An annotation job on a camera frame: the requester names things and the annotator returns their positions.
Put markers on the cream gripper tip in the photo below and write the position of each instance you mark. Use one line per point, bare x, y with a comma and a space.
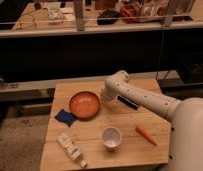
104, 96

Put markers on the orange ceramic bowl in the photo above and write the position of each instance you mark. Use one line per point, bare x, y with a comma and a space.
84, 104

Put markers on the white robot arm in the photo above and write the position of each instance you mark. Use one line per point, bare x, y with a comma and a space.
185, 116

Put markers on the black striped block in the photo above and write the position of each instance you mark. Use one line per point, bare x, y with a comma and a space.
128, 102

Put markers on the white cup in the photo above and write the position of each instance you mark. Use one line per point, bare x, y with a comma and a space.
111, 138

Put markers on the blue cloth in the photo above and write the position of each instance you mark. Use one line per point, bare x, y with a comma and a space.
65, 117

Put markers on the orange carrot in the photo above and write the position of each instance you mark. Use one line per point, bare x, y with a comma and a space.
144, 133

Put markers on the white plastic bottle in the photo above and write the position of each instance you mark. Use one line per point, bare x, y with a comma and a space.
72, 150

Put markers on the black bag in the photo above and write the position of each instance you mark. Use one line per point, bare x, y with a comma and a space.
108, 17

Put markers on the red orange bag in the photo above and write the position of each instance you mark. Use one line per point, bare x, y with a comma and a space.
130, 13

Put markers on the metal clamp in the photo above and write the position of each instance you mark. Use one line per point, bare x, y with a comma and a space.
5, 85

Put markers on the metal post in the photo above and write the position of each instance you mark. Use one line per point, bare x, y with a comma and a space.
78, 9

